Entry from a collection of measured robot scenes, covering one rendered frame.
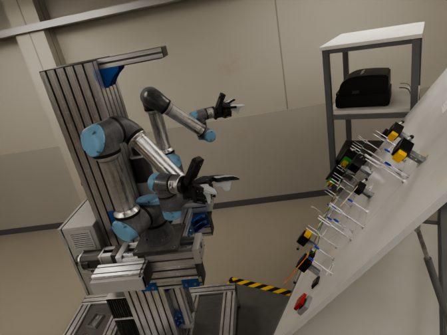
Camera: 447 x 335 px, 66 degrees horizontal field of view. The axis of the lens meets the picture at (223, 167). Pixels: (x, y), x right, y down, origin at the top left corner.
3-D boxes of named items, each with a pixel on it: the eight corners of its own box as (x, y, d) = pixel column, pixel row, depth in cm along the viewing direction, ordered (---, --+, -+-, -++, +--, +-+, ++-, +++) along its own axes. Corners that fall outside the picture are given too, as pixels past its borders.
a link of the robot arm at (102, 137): (155, 228, 160) (121, 116, 139) (134, 247, 149) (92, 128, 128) (137, 224, 167) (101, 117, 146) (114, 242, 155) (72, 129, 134)
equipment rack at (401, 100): (336, 296, 266) (319, 47, 194) (351, 248, 312) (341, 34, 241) (411, 312, 240) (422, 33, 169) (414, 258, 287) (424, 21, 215)
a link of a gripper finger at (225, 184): (239, 188, 127) (214, 191, 127) (237, 173, 125) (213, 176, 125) (240, 191, 124) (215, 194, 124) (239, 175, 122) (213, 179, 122)
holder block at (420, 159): (434, 141, 111) (408, 126, 113) (425, 163, 105) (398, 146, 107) (424, 149, 115) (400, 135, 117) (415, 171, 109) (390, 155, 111)
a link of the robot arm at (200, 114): (190, 123, 224) (187, 111, 221) (205, 119, 227) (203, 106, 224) (193, 126, 217) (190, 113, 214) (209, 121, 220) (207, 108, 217)
